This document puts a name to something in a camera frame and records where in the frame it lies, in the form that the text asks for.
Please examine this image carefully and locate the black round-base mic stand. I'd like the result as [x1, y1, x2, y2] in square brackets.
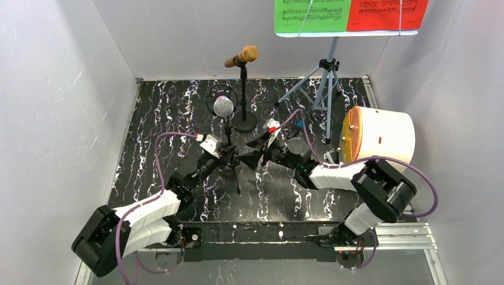
[232, 64, 257, 133]

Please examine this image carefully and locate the black tripod mic stand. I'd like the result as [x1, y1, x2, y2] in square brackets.
[204, 83, 241, 195]

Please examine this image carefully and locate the white marker orange cap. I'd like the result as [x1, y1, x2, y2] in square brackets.
[324, 152, 335, 164]

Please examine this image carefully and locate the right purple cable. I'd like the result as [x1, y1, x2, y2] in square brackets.
[269, 108, 439, 272]

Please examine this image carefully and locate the purple cable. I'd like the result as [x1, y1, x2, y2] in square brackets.
[269, 108, 439, 272]
[115, 131, 203, 285]

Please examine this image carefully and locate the grey tripod music stand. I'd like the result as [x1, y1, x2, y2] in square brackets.
[273, 37, 342, 145]

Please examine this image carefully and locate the gold microphone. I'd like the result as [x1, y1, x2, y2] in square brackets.
[224, 45, 259, 68]

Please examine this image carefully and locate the black marker blue cap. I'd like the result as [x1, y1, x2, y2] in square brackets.
[287, 120, 303, 140]

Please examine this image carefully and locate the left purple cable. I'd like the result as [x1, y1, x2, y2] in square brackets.
[115, 131, 203, 285]

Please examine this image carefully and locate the green sheet music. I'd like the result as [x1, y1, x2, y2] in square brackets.
[274, 0, 351, 34]

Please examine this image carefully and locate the red sheet music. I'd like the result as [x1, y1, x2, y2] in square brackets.
[346, 0, 429, 31]

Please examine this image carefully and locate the aluminium base frame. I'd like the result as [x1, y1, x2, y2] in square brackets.
[73, 221, 447, 284]

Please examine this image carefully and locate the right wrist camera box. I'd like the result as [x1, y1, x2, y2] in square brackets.
[263, 118, 281, 139]

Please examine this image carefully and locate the purple glitter microphone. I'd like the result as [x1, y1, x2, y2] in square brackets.
[213, 95, 235, 119]

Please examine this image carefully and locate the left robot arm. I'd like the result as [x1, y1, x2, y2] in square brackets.
[71, 145, 237, 277]

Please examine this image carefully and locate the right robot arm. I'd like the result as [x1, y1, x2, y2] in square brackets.
[238, 138, 417, 247]

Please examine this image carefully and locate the white drum orange head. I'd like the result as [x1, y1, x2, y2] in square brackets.
[338, 106, 415, 163]

